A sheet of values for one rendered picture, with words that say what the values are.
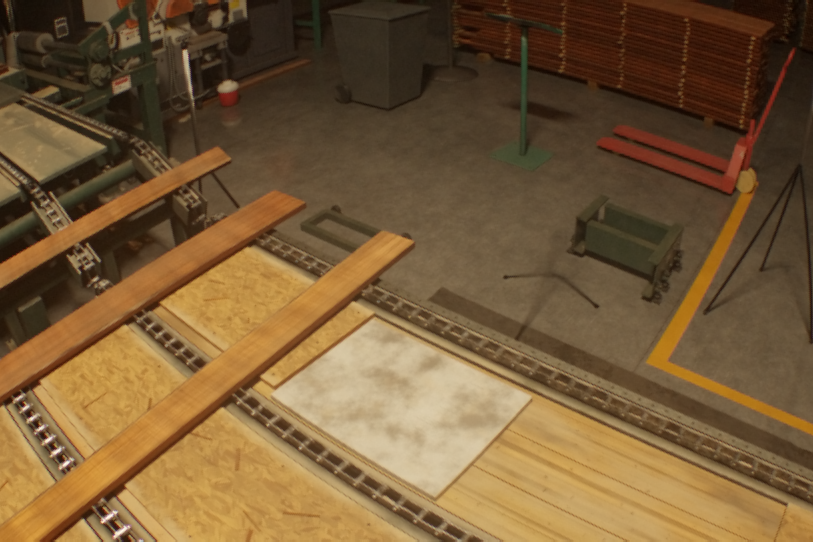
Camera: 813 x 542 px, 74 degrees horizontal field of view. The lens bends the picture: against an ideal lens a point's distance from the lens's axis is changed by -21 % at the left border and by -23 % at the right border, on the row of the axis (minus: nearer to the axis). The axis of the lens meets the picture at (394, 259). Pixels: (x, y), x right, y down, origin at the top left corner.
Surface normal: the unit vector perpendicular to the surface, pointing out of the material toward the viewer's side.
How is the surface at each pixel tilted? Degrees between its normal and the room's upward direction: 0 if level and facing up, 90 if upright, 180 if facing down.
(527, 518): 0
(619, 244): 90
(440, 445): 0
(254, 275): 0
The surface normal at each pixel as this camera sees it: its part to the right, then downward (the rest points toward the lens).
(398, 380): -0.04, -0.83
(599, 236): -0.64, 0.44
